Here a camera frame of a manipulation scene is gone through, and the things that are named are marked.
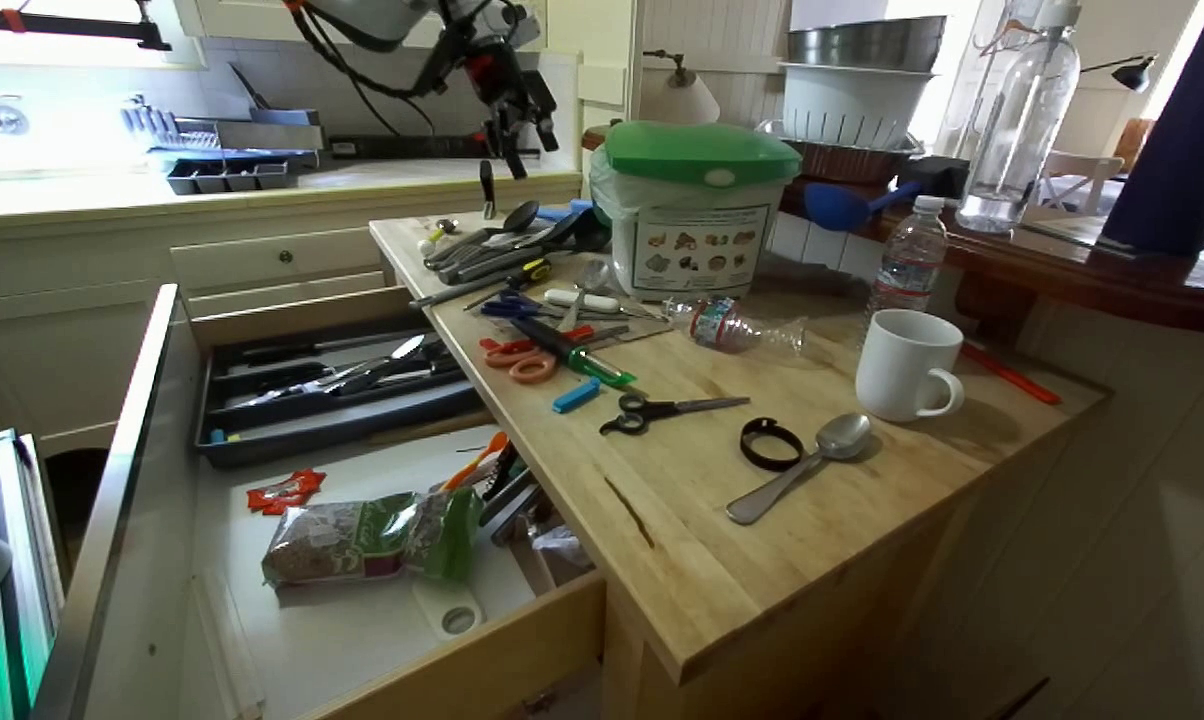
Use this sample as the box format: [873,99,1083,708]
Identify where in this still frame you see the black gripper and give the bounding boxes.
[466,2,561,181]

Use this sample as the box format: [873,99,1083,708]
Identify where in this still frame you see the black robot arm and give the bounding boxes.
[286,0,561,181]

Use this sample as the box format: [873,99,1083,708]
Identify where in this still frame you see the white desk lamp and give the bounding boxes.
[641,48,719,125]

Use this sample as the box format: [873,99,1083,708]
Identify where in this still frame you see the silver metal spoon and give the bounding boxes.
[727,410,873,522]

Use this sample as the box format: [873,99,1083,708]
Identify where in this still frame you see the pile of kitchen utensils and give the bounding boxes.
[426,198,596,283]

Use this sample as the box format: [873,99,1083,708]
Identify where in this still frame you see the green lidded compost bin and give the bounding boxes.
[588,118,802,298]

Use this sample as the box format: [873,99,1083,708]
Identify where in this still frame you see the green marker pen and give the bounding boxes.
[512,315,635,393]

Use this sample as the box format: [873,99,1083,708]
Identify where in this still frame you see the crushed plastic bottle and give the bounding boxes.
[665,295,808,355]

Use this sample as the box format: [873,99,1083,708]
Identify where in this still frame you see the small blue marker cap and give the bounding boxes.
[553,380,601,417]

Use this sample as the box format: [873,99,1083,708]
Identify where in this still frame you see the blue ice cube tray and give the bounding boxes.
[163,153,295,194]

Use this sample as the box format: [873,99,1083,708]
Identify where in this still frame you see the white dish rack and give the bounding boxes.
[781,15,946,153]

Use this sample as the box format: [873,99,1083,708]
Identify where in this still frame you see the dark grey cutlery tray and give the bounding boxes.
[196,315,481,468]

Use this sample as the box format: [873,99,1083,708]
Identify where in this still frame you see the pens bundle in drawer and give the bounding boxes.
[439,431,544,544]

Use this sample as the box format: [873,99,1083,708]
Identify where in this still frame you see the clear plastic water bottle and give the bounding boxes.
[873,194,948,308]

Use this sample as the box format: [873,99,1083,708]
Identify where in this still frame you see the green plastic food bag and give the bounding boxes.
[259,488,476,592]

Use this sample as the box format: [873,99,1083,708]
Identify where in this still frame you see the open wooden drawer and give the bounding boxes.
[36,283,606,720]

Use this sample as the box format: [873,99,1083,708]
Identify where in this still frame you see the white ceramic mug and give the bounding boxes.
[857,308,964,424]

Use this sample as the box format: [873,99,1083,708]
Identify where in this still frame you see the red sauce packets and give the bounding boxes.
[247,468,323,516]

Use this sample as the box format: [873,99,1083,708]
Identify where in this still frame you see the tall glass bottle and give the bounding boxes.
[955,0,1079,235]

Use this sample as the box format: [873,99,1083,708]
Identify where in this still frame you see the red pencil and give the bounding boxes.
[964,345,1063,407]

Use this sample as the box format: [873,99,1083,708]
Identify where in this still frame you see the orange handled scissors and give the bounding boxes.
[481,333,570,382]

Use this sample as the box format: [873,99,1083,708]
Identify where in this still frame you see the black handled scissors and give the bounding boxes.
[606,396,740,437]

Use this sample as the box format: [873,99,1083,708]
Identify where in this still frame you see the black ring band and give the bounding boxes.
[740,417,803,470]

